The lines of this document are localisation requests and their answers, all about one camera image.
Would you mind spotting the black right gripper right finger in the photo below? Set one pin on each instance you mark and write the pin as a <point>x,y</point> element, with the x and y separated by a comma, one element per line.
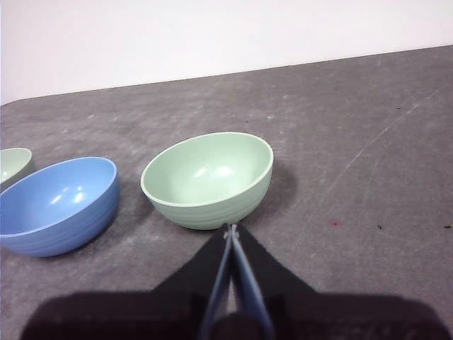
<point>318,315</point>

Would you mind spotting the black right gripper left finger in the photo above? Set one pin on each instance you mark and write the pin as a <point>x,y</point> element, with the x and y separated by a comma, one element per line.
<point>148,315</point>

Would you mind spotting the blue ribbed bowl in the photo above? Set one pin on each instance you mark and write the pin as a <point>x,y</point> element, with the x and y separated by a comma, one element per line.
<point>60,212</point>

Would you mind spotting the green ribbed bowl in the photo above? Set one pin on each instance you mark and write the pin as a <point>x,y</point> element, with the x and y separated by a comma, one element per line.
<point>209,177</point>
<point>12,164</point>

